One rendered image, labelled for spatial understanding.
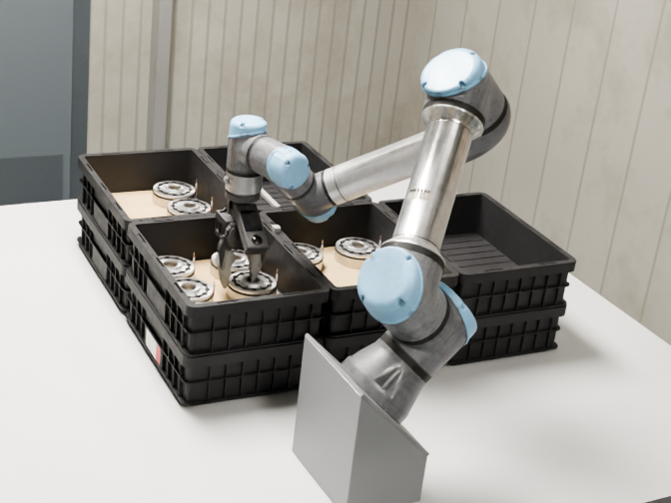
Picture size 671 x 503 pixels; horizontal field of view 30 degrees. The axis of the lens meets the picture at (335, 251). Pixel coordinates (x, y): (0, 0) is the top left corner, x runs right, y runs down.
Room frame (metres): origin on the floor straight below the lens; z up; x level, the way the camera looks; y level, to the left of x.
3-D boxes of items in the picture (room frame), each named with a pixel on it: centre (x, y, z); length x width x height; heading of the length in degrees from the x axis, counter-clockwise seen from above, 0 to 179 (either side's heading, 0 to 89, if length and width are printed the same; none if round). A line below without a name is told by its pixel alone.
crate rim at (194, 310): (2.31, 0.22, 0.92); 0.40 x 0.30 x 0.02; 28
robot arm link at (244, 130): (2.35, 0.20, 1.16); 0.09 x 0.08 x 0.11; 45
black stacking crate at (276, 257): (2.31, 0.22, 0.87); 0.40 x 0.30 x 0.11; 28
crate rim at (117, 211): (2.67, 0.41, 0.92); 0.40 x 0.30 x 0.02; 28
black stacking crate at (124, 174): (2.67, 0.41, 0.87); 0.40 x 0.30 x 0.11; 28
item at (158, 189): (2.80, 0.41, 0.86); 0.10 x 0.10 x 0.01
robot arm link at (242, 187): (2.35, 0.20, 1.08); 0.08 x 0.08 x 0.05
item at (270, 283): (2.35, 0.17, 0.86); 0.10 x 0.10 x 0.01
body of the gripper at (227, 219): (2.36, 0.20, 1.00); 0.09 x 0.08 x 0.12; 27
